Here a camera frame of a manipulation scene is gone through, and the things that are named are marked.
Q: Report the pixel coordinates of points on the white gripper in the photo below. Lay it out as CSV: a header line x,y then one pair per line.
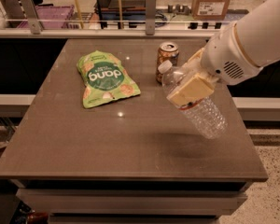
x,y
226,56

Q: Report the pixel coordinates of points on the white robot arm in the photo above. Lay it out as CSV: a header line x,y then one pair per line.
x,y
259,33

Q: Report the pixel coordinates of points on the metal railing post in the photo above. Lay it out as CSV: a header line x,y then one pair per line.
x,y
150,16
31,16

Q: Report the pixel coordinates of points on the cardboard box with label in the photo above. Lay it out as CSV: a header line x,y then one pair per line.
x,y
209,9

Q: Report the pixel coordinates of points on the purple plastic crate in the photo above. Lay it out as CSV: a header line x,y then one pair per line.
x,y
54,17

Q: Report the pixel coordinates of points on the metal railing post left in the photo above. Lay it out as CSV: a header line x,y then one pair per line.
x,y
31,16

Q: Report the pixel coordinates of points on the clear plastic water bottle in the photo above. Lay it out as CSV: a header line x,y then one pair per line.
x,y
203,114

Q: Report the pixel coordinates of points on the green dang chip bag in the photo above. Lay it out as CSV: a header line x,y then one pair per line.
x,y
105,79

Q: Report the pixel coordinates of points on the grey table base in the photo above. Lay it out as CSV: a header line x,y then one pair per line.
x,y
66,204

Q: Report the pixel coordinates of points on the metal railing post centre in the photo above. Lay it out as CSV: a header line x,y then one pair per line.
x,y
150,16

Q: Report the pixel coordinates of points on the orange soda can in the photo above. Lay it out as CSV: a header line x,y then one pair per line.
x,y
168,50

